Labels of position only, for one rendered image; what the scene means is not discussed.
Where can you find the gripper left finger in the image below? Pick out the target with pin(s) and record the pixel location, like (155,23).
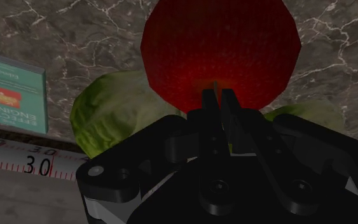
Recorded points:
(211,130)

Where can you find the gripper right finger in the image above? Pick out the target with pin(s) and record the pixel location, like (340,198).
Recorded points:
(243,130)

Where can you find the green lettuce head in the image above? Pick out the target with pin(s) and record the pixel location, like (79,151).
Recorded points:
(110,111)

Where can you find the white ruler with red marks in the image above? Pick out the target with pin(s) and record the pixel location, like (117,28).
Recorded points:
(14,161)

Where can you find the teal book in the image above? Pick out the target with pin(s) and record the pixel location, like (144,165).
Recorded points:
(14,93)

